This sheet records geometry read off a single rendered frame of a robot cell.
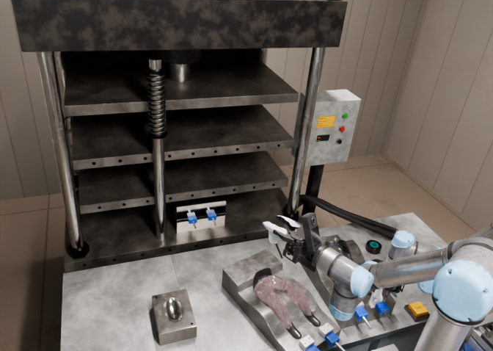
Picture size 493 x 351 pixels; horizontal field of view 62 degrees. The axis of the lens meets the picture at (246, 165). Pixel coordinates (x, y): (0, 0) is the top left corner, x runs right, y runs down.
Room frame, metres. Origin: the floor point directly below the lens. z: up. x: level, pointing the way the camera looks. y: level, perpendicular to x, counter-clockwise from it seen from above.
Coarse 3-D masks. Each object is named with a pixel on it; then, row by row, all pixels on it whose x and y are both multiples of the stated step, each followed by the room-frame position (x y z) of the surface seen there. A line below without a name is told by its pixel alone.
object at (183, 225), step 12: (168, 204) 1.96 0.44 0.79; (180, 204) 1.75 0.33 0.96; (192, 204) 1.76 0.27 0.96; (204, 204) 1.78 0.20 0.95; (216, 204) 1.81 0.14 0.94; (180, 216) 1.73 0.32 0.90; (204, 216) 1.78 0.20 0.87; (216, 216) 1.81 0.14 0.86; (180, 228) 1.73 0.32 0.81; (192, 228) 1.76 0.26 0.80; (204, 228) 1.78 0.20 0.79
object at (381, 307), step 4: (372, 300) 1.27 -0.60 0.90; (376, 300) 1.26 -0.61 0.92; (384, 300) 1.27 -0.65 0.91; (376, 304) 1.25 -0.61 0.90; (380, 304) 1.25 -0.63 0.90; (384, 304) 1.25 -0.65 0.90; (376, 308) 1.24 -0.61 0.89; (380, 308) 1.23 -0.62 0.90; (384, 308) 1.23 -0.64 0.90; (388, 308) 1.23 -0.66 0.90; (380, 312) 1.22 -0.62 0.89; (384, 312) 1.22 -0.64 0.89; (388, 316) 1.20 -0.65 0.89; (392, 320) 1.18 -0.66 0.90
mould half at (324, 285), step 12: (324, 240) 1.69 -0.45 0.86; (336, 240) 1.70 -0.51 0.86; (348, 240) 1.62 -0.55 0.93; (360, 252) 1.55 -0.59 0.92; (360, 264) 1.49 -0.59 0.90; (312, 276) 1.45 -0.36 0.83; (324, 276) 1.40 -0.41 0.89; (324, 288) 1.35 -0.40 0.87; (324, 300) 1.33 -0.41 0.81; (372, 312) 1.24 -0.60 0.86; (348, 324) 1.20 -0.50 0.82
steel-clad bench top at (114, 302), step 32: (352, 224) 1.93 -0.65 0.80; (384, 224) 1.96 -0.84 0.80; (416, 224) 1.99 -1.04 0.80; (160, 256) 1.52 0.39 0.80; (192, 256) 1.54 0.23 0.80; (224, 256) 1.56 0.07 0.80; (288, 256) 1.61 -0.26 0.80; (384, 256) 1.68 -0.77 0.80; (64, 288) 1.27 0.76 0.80; (96, 288) 1.29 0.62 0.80; (128, 288) 1.30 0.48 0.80; (160, 288) 1.32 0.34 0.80; (192, 288) 1.34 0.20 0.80; (416, 288) 1.47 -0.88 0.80; (64, 320) 1.11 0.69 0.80; (96, 320) 1.12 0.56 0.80; (128, 320) 1.13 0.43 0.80; (224, 320) 1.18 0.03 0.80; (384, 320) 1.26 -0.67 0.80
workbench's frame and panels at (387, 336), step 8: (408, 328) 1.24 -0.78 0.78; (416, 328) 1.33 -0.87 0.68; (376, 336) 1.18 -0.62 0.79; (384, 336) 1.20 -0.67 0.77; (392, 336) 1.29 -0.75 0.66; (400, 336) 1.30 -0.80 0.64; (408, 336) 1.32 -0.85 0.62; (416, 336) 1.34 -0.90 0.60; (344, 344) 1.12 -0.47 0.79; (352, 344) 1.13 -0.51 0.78; (360, 344) 1.22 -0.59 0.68; (368, 344) 1.24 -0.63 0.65; (376, 344) 1.25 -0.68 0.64; (384, 344) 1.27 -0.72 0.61; (400, 344) 1.31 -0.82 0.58; (408, 344) 1.33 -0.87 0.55; (416, 344) 1.35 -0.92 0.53
